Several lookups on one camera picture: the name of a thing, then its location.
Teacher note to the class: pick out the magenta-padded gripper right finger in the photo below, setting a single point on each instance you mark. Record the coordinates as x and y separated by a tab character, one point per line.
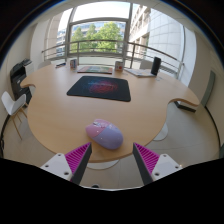
163	165

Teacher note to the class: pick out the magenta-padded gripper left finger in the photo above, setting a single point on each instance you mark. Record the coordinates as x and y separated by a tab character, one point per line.
60	165

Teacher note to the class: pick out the pink and lilac computer mouse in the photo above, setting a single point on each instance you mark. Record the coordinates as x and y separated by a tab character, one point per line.
105	134

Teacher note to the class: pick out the dark mouse pad, red-blue print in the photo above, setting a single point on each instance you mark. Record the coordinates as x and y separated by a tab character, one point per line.
100	88

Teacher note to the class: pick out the white chair with wooden legs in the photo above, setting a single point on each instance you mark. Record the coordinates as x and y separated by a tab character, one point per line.
11	105

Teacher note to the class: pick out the illustrated light blue book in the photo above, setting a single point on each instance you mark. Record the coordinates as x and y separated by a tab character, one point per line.
138	72

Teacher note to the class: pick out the black printer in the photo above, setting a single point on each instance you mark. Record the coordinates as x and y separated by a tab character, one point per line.
18	76

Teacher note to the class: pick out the black cylindrical speaker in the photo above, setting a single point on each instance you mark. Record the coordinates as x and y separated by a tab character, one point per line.
156	66

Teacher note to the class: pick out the blue and black stapler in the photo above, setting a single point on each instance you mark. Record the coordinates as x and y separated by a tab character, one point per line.
60	65

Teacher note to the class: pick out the red and dark magazine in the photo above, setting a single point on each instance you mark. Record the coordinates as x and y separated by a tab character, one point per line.
95	69

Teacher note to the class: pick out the printed tin can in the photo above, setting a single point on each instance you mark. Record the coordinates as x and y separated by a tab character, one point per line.
73	64

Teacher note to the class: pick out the printed mug with plant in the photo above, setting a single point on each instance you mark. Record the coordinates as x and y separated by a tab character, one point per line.
119	66

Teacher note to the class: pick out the metal balcony railing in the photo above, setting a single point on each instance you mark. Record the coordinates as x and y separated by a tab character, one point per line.
100	41

